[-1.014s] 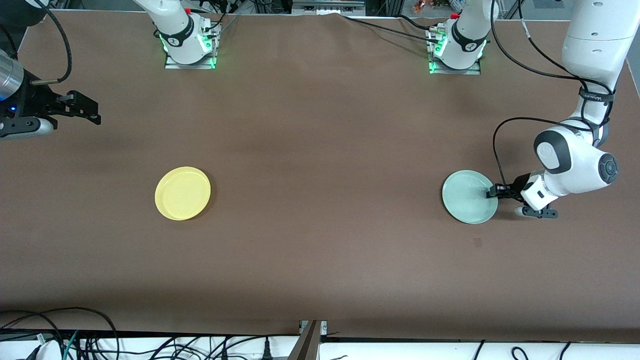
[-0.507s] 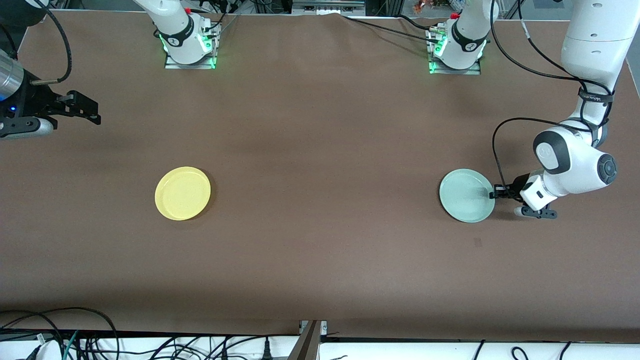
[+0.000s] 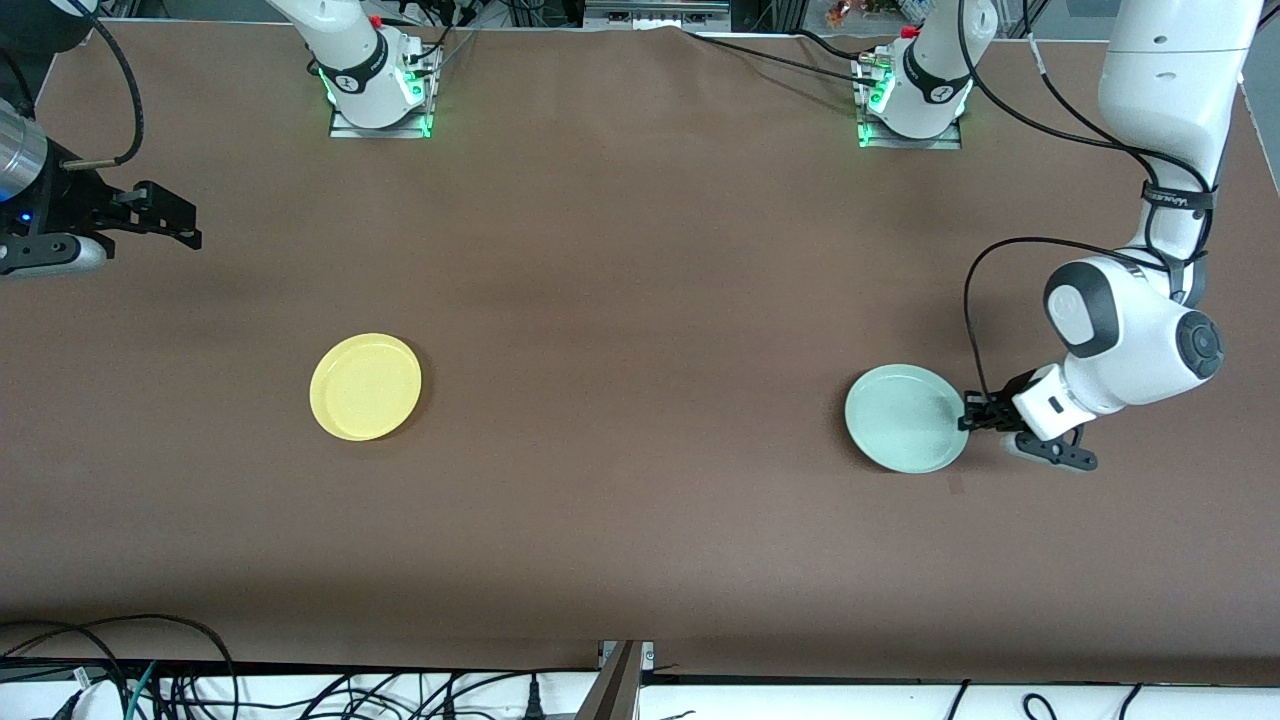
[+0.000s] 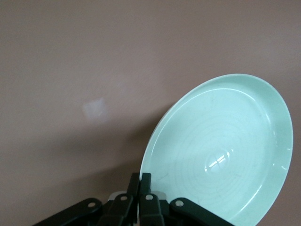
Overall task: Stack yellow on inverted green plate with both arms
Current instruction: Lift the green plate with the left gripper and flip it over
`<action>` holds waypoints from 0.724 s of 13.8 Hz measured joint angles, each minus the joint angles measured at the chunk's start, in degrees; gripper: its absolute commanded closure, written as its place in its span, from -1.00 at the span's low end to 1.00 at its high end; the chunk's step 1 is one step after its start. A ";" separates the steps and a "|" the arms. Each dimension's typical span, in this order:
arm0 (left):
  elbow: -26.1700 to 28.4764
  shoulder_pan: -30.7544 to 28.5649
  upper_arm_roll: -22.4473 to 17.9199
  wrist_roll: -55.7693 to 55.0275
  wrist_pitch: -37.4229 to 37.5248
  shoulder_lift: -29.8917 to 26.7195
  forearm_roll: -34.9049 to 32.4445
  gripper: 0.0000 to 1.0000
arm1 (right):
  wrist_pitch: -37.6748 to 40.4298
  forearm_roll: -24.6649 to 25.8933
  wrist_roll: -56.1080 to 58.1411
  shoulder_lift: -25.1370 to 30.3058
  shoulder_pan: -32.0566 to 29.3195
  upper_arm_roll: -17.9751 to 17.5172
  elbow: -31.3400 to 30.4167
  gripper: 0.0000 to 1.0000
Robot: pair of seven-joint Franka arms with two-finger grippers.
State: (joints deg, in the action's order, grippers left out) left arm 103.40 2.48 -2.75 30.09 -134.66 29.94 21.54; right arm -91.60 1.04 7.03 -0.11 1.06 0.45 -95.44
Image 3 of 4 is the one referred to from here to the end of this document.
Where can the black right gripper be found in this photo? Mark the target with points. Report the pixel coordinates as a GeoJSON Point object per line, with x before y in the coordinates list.
{"type": "Point", "coordinates": [76, 194]}

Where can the brown table cover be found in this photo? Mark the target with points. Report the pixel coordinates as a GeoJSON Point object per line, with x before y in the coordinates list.
{"type": "Point", "coordinates": [640, 250]}

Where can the black power plug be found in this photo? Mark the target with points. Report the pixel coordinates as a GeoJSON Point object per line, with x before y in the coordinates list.
{"type": "Point", "coordinates": [534, 700]}

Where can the pale green plate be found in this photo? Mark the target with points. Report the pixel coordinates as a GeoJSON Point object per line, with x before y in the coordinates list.
{"type": "Point", "coordinates": [905, 418]}

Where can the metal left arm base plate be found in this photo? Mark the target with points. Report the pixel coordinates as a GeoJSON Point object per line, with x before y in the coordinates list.
{"type": "Point", "coordinates": [945, 143]}

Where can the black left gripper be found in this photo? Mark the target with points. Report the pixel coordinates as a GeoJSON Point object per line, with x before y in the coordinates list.
{"type": "Point", "coordinates": [1001, 404]}

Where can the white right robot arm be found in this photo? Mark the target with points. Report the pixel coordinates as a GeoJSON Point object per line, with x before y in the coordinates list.
{"type": "Point", "coordinates": [360, 70]}

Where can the aluminium profile beam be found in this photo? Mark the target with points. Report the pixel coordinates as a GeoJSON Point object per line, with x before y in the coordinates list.
{"type": "Point", "coordinates": [610, 690]}

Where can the yellow plate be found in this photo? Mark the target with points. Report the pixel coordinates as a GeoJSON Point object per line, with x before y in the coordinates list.
{"type": "Point", "coordinates": [365, 387]}

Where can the grey metal frame bar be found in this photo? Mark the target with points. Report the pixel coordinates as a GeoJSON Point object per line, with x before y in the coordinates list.
{"type": "Point", "coordinates": [655, 14]}

